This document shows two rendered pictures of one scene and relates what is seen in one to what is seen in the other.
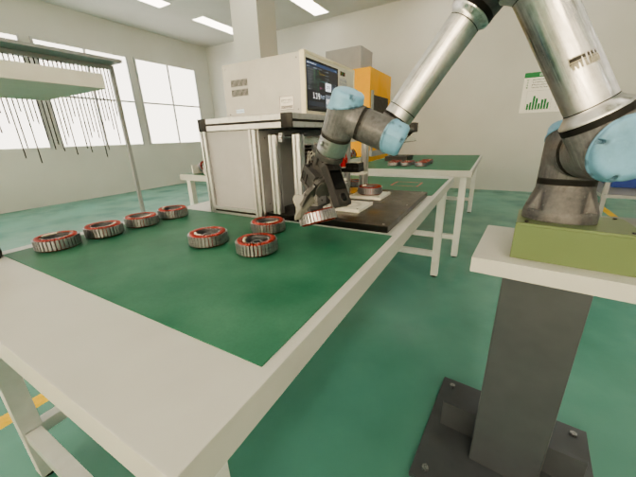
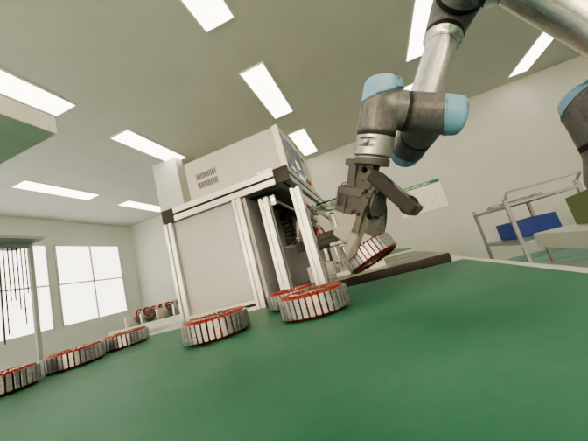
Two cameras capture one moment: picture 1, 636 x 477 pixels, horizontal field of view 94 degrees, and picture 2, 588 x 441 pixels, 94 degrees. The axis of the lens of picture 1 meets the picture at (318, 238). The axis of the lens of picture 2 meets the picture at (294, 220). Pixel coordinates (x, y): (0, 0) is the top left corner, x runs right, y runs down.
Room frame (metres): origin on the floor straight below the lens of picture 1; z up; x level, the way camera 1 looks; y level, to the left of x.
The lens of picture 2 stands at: (0.32, 0.28, 0.82)
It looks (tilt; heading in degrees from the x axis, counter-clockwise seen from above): 10 degrees up; 345
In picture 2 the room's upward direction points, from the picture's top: 15 degrees counter-clockwise
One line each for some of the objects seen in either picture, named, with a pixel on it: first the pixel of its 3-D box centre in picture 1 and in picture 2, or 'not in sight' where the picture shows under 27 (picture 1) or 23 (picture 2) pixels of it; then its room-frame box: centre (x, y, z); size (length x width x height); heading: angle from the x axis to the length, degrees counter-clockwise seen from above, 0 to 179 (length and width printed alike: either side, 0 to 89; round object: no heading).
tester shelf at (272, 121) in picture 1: (293, 124); (265, 211); (1.43, 0.09, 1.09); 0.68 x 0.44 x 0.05; 150
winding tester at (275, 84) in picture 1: (293, 94); (258, 184); (1.44, 0.09, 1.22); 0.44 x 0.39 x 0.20; 150
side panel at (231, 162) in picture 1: (233, 174); (213, 262); (1.19, 0.32, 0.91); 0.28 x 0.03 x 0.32; 60
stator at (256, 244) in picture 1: (256, 244); (313, 301); (0.76, 0.17, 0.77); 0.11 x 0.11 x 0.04
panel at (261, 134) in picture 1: (308, 164); (290, 247); (1.40, 0.03, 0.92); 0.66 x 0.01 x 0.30; 150
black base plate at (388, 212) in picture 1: (356, 203); (360, 271); (1.28, -0.17, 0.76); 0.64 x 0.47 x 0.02; 150
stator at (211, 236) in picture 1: (208, 237); (216, 325); (0.84, 0.32, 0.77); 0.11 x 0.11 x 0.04
